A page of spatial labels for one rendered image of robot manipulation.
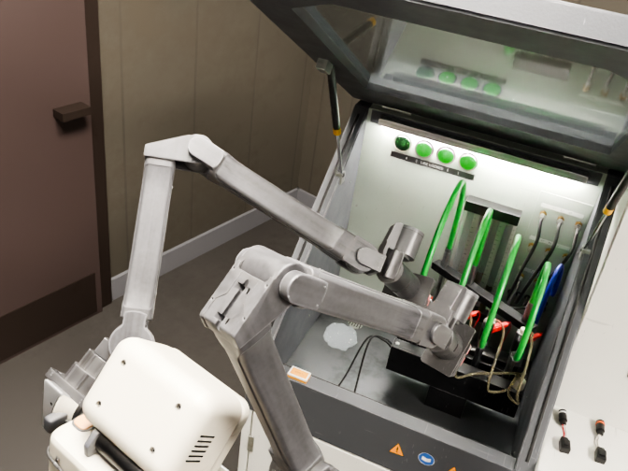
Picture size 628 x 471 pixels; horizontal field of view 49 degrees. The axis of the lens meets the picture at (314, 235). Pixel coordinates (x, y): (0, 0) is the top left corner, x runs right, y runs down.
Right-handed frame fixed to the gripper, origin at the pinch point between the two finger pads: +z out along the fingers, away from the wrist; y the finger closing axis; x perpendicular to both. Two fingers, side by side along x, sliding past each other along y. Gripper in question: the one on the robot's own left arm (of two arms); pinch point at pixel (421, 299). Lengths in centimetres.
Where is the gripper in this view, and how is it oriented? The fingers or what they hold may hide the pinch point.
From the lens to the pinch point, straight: 153.8
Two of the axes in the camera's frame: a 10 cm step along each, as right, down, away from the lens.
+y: -8.1, -2.1, 5.5
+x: -3.8, 9.0, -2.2
